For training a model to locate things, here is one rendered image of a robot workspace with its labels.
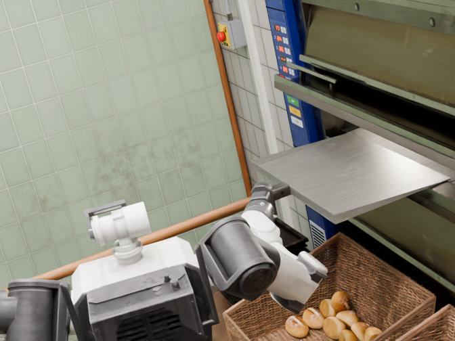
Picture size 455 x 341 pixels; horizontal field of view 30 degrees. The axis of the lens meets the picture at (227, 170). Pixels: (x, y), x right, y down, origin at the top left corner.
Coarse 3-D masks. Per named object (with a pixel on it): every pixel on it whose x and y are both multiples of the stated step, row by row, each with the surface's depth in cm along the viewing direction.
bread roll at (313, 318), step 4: (312, 308) 285; (304, 312) 287; (308, 312) 284; (312, 312) 283; (316, 312) 283; (320, 312) 285; (304, 316) 285; (308, 316) 283; (312, 316) 282; (316, 316) 282; (320, 316) 282; (304, 320) 285; (308, 320) 283; (312, 320) 282; (316, 320) 281; (320, 320) 281; (308, 324) 283; (312, 324) 282; (316, 324) 281; (320, 324) 281; (312, 328) 283; (316, 328) 282; (320, 328) 282
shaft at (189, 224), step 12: (228, 204) 238; (240, 204) 238; (204, 216) 235; (216, 216) 235; (168, 228) 232; (180, 228) 232; (192, 228) 234; (144, 240) 230; (156, 240) 231; (108, 252) 227; (72, 264) 225; (36, 276) 222; (48, 276) 222; (60, 276) 223
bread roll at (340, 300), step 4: (336, 292) 278; (340, 292) 278; (344, 292) 279; (332, 296) 278; (336, 296) 277; (340, 296) 277; (344, 296) 277; (348, 296) 280; (332, 300) 278; (336, 300) 277; (340, 300) 277; (344, 300) 277; (348, 300) 278; (332, 304) 279; (336, 304) 278; (340, 304) 277; (344, 304) 277; (348, 304) 278; (332, 308) 281; (336, 308) 279; (340, 308) 278; (344, 308) 278; (348, 308) 279
